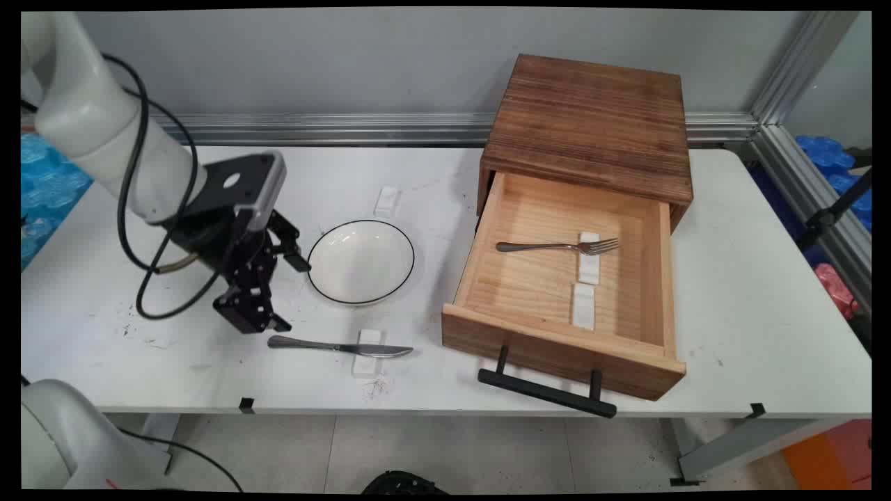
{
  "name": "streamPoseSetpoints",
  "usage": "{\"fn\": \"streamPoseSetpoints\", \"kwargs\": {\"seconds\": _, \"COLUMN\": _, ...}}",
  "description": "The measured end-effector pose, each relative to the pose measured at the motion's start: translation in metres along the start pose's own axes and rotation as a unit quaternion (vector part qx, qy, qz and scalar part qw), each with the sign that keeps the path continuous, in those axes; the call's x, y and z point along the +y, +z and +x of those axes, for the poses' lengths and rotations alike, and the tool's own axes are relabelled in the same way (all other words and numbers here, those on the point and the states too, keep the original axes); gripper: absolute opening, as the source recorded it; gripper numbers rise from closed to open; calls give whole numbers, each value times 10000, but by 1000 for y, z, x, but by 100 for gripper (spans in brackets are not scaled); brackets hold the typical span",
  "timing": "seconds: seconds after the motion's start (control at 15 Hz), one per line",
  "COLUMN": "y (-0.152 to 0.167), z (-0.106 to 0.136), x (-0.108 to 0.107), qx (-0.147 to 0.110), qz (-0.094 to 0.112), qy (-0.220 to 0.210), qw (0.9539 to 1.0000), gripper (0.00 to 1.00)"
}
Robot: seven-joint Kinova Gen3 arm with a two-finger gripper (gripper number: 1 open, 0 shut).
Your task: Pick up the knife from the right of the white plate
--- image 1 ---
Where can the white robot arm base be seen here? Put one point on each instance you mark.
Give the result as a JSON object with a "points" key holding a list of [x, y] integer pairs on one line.
{"points": [[69, 438]]}

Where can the horizontal aluminium frame rail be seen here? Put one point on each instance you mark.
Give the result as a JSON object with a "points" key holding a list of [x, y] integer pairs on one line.
{"points": [[348, 129]]}

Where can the black round floor object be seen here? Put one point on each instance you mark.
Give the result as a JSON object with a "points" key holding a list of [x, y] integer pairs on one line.
{"points": [[404, 483]]}

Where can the black tripod stand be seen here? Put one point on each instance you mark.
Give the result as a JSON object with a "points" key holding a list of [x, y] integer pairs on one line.
{"points": [[832, 212]]}

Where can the white cutlery rest block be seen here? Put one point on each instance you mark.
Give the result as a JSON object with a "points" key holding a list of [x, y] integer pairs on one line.
{"points": [[589, 268], [365, 365], [386, 201], [583, 306]]}

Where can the blue foam pile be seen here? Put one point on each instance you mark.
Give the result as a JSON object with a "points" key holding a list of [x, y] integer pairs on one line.
{"points": [[832, 160]]}

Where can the silver table knife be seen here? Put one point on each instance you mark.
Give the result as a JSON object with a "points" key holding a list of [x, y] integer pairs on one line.
{"points": [[327, 346]]}

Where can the orange box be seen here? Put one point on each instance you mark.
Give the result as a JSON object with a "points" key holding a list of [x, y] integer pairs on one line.
{"points": [[832, 456]]}

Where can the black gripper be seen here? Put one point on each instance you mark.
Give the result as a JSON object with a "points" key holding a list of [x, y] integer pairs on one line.
{"points": [[216, 240]]}

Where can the light wooden drawer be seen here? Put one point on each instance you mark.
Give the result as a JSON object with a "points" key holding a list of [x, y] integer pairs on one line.
{"points": [[536, 285]]}

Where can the black table edge clip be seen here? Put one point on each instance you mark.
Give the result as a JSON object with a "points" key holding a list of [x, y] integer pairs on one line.
{"points": [[246, 405], [757, 410]]}

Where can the silver fork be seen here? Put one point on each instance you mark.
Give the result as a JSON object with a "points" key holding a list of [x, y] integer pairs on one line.
{"points": [[550, 246]]}

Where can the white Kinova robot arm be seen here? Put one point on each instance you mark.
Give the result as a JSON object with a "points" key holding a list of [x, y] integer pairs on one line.
{"points": [[90, 118]]}

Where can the white metal table leg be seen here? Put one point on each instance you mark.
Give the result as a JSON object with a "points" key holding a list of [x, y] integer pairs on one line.
{"points": [[161, 435], [752, 445]]}

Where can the white bowl black rim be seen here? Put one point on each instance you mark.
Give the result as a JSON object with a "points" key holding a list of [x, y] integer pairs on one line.
{"points": [[360, 263]]}

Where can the pink foam piece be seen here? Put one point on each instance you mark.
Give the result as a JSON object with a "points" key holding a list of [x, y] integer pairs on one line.
{"points": [[835, 287]]}

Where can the angled aluminium frame profile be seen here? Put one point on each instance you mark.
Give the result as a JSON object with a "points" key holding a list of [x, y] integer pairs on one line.
{"points": [[793, 160]]}

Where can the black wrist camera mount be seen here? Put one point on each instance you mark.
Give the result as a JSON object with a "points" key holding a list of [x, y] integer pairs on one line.
{"points": [[259, 174]]}

